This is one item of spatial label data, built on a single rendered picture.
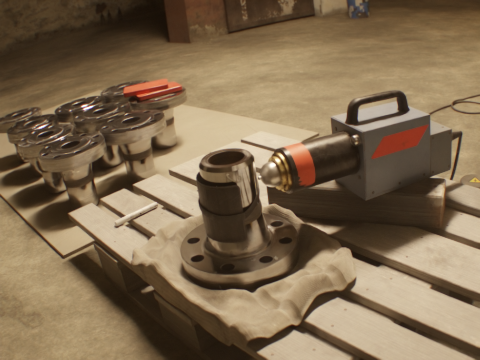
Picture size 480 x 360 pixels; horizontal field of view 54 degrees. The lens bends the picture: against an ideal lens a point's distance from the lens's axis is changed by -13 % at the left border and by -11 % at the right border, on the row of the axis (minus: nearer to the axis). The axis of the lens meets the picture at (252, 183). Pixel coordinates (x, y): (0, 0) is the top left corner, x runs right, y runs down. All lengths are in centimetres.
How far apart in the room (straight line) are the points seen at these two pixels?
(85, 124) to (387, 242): 136
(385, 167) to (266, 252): 33
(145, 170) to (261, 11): 420
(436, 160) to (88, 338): 97
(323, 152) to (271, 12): 502
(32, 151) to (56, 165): 27
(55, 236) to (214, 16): 416
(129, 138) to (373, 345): 124
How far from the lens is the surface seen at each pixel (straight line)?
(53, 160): 178
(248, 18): 586
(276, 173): 111
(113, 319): 134
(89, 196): 190
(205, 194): 106
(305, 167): 111
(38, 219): 197
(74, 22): 1056
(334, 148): 115
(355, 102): 118
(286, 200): 133
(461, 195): 138
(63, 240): 176
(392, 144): 120
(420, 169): 128
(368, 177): 118
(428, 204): 124
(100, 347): 126
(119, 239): 138
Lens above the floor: 78
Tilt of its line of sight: 24 degrees down
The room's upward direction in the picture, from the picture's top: 7 degrees counter-clockwise
